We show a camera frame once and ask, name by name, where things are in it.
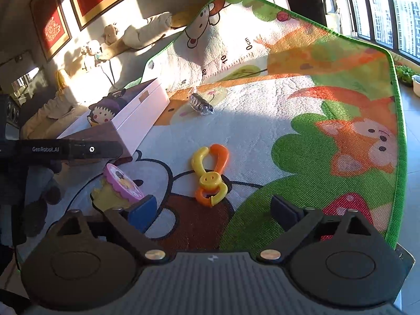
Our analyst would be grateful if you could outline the glass tank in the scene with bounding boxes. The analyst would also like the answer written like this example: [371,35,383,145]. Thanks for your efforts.
[10,67,46,97]

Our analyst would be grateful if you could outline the white storage box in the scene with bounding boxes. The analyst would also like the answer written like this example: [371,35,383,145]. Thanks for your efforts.
[57,78,171,158]

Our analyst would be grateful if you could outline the person's left hand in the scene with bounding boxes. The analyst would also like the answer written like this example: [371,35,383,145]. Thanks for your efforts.
[24,164,64,237]

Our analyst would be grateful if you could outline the pink yellow toy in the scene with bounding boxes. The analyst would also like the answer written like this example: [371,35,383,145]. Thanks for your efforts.
[90,163,145,211]

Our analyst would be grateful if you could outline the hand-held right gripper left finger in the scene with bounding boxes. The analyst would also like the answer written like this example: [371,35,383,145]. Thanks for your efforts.
[49,194,168,265]

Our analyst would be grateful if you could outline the cartoon printed play mat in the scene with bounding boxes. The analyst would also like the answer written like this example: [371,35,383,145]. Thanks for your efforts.
[18,0,409,266]

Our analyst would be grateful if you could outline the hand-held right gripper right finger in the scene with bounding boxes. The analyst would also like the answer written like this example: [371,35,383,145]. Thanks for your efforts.
[258,194,378,265]

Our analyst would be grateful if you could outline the tan plush toy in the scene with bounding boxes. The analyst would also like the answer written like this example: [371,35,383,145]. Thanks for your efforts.
[102,24,121,46]

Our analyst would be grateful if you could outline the purple haired doll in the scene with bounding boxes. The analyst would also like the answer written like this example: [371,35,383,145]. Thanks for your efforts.
[87,97,132,128]

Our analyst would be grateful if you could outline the green potted plants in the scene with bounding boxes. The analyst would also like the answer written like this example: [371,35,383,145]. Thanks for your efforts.
[395,64,414,84]

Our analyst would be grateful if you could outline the yellow banana plush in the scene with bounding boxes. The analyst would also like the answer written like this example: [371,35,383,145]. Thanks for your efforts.
[54,69,68,91]

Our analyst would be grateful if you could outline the yellow orange clip toy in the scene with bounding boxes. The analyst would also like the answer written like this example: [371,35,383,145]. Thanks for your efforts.
[191,144,230,208]

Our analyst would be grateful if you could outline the small red framed picture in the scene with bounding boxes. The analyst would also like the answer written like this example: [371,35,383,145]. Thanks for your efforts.
[29,0,73,62]

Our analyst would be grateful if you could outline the white doll plush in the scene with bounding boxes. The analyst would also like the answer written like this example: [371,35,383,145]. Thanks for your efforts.
[81,39,104,71]

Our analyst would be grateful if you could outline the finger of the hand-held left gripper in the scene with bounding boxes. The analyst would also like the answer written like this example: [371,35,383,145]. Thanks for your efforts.
[16,139,123,162]

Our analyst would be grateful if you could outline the long yellow cushion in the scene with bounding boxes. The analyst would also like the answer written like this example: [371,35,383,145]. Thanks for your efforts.
[171,10,197,28]

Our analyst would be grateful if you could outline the silver wrapped packet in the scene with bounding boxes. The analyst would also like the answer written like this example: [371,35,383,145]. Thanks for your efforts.
[190,92,215,117]

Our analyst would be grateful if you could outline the folded white blanket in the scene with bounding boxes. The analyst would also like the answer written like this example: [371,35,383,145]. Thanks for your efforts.
[123,11,174,50]

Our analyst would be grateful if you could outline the window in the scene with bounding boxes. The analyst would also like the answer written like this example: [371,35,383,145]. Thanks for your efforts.
[341,0,420,68]

